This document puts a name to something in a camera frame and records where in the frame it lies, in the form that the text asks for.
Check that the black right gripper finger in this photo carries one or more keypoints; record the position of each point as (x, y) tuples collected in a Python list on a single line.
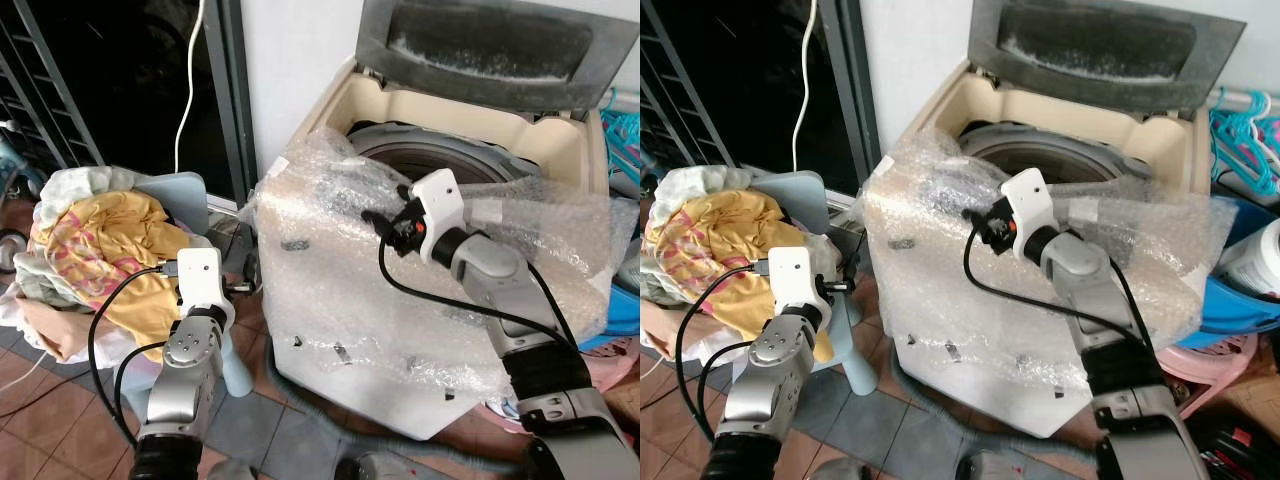
[(996, 202), (975, 214), (378, 215), (404, 194)]

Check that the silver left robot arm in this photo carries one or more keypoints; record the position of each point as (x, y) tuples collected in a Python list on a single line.
[(770, 375), (185, 375)]

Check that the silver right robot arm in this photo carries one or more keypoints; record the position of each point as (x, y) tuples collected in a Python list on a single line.
[(545, 375), (1130, 385)]

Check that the beige top-load washing machine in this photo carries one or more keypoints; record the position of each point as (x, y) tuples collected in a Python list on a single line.
[(330, 400), (960, 400)]

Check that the grey washing machine lid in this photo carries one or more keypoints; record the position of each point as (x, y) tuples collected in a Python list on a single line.
[(500, 45), (1110, 45)]

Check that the teal clothes hangers bunch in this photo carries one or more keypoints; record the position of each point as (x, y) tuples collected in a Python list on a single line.
[(625, 135), (1240, 140)]

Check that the clear bubble wrap sheet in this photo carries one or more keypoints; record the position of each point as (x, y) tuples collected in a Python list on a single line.
[(920, 260), (320, 260)]

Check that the light blue plastic chair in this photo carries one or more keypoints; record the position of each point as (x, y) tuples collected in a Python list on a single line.
[(850, 360), (235, 365)]

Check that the yellow garment with pink print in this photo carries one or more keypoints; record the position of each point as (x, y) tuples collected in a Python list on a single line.
[(720, 240), (110, 245)]

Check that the white green cloth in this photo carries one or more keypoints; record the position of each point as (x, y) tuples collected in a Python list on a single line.
[(700, 183), (85, 185)]

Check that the beige pink cloth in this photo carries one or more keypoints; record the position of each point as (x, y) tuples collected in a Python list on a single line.
[(60, 330), (665, 330)]

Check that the blue plastic basin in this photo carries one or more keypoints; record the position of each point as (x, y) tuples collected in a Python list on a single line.
[(1235, 310), (622, 315)]

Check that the grey robot right leg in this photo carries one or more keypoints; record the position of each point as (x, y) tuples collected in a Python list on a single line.
[(365, 467), (982, 467)]

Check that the dark metal window grille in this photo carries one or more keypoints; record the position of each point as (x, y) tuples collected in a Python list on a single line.
[(40, 90), (672, 110)]

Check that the white plastic bottle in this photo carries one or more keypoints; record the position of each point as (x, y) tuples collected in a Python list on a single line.
[(1258, 262)]

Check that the black red bag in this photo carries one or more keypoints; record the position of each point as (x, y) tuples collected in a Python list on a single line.
[(1235, 450)]

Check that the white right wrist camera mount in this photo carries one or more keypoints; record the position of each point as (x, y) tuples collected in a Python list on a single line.
[(440, 205), (1030, 203)]

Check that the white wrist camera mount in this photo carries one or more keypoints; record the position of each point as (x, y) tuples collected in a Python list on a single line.
[(790, 275), (1030, 203), (198, 275), (440, 205)]

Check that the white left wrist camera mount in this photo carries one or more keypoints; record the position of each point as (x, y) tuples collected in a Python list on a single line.
[(790, 275), (198, 275)]

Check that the dark grey door frame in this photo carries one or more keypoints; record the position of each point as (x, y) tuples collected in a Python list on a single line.
[(228, 90), (850, 90)]

